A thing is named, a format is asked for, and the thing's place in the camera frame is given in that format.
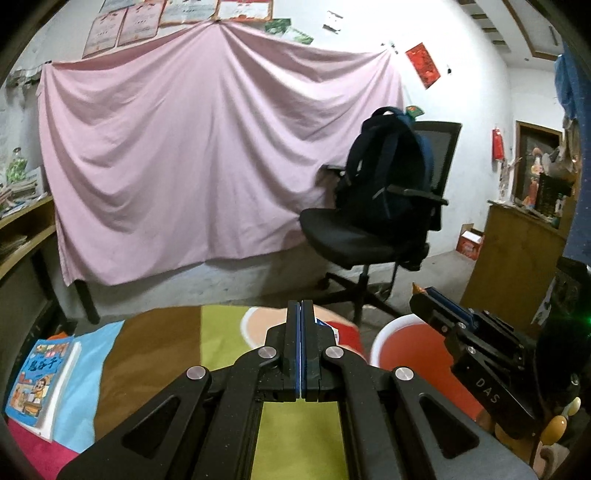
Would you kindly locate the green wall picture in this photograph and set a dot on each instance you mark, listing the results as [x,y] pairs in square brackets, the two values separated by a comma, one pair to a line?
[277,25]
[299,35]

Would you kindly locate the red basin with white rim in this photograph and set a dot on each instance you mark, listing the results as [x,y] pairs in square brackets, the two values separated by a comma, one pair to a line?
[406,346]

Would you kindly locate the blue dotted cloth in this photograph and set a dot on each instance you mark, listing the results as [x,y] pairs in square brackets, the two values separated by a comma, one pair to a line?
[577,92]

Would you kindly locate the small orange wrapper scrap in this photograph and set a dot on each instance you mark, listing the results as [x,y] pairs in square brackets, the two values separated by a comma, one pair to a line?
[418,289]

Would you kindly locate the red wall poster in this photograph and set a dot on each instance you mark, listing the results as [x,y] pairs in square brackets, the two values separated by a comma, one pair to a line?
[422,64]

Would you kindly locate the glass jar with green contents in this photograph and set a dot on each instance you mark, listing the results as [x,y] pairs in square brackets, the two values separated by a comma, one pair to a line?
[16,168]

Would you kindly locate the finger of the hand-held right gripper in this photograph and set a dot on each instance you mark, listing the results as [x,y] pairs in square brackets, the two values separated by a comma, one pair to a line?
[450,304]
[431,314]

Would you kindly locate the black printed box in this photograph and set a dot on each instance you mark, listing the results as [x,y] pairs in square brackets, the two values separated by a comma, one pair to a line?
[550,196]

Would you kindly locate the stack of books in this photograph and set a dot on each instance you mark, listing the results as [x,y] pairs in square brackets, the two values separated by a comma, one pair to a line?
[23,189]

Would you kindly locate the colourful printed blanket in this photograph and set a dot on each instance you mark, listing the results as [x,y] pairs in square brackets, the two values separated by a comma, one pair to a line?
[152,350]

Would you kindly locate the wooden shelf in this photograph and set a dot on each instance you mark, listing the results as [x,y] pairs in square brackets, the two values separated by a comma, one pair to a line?
[27,217]

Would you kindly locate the white and blue packet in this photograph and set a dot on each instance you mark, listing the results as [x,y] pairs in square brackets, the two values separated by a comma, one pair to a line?
[324,323]

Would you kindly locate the black metal table leg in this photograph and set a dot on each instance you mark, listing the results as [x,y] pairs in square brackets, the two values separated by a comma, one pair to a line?
[87,300]

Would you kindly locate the pink cloth sheet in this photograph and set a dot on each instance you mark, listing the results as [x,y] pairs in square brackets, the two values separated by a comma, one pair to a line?
[184,161]

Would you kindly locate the wooden cabinet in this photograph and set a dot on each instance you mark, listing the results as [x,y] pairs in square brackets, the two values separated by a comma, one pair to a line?
[508,258]

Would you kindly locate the small green wall card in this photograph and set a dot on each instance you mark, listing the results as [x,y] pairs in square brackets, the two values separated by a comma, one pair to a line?
[414,110]

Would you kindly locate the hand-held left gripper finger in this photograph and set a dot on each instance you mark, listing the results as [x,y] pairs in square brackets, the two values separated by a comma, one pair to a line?
[299,360]
[303,360]

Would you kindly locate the red fire extinguisher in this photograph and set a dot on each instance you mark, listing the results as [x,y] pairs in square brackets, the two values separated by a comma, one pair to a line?
[497,144]

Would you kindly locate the black office chair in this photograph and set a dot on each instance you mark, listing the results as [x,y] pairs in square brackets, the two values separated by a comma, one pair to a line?
[351,235]

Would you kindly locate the red and white cardboard box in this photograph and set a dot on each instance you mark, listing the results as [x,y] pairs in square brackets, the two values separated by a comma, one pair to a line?
[468,244]

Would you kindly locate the dark blue backpack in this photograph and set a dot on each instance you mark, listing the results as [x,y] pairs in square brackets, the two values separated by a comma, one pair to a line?
[388,161]

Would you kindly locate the row of wall certificates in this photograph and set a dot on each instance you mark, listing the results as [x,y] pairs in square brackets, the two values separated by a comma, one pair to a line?
[138,23]

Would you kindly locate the illustrated blue book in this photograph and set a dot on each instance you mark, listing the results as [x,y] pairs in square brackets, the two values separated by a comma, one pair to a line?
[37,383]

